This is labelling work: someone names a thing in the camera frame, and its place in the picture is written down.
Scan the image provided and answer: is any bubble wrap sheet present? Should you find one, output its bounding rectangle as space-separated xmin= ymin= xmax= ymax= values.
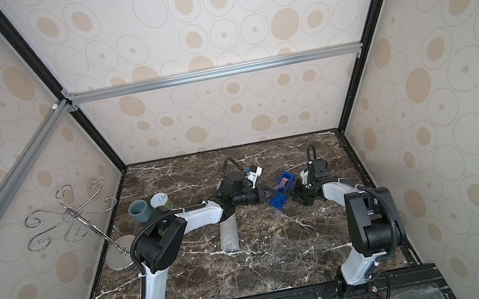
xmin=219 ymin=214 xmax=240 ymax=253

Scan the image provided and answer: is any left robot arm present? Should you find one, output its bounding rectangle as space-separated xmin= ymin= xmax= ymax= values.
xmin=129 ymin=165 xmax=266 ymax=299

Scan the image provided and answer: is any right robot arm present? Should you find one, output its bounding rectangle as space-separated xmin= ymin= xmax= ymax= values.
xmin=287 ymin=158 xmax=406 ymax=298

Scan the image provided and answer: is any blue tape dispenser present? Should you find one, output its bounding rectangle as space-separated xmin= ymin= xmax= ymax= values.
xmin=269 ymin=172 xmax=297 ymax=210

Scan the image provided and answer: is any green white tin can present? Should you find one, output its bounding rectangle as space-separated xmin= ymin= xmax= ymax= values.
xmin=150 ymin=192 xmax=173 ymax=210

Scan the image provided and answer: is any teal ceramic cup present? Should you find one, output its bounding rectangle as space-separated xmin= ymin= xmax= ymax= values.
xmin=128 ymin=199 xmax=153 ymax=224

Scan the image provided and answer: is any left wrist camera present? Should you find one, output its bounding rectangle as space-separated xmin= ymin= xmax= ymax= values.
xmin=244 ymin=165 xmax=263 ymax=189

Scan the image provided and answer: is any horizontal aluminium rail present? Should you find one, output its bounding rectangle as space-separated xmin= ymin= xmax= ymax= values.
xmin=67 ymin=41 xmax=363 ymax=104

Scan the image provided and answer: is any metal wire glass rack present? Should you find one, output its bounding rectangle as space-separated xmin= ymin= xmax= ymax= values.
xmin=23 ymin=178 xmax=135 ymax=272

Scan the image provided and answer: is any diagonal aluminium rail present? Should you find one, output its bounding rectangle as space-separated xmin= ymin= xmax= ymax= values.
xmin=0 ymin=99 xmax=70 ymax=220

